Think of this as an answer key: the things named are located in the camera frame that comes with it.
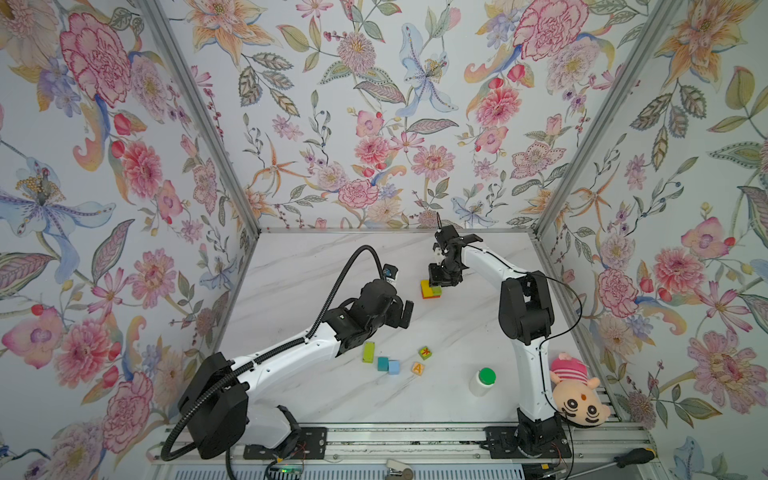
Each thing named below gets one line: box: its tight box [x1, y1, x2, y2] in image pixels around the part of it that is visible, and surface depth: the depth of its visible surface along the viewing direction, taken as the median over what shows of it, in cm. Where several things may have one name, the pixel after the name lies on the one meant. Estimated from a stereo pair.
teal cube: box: [377, 357, 389, 371], surface depth 87 cm
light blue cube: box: [388, 360, 401, 375], surface depth 87 cm
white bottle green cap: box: [469, 367, 497, 397], surface depth 78 cm
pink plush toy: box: [550, 352, 611, 427], surface depth 77 cm
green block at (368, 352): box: [362, 342, 375, 364], surface depth 90 cm
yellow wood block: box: [420, 279, 434, 297], surface depth 103 cm
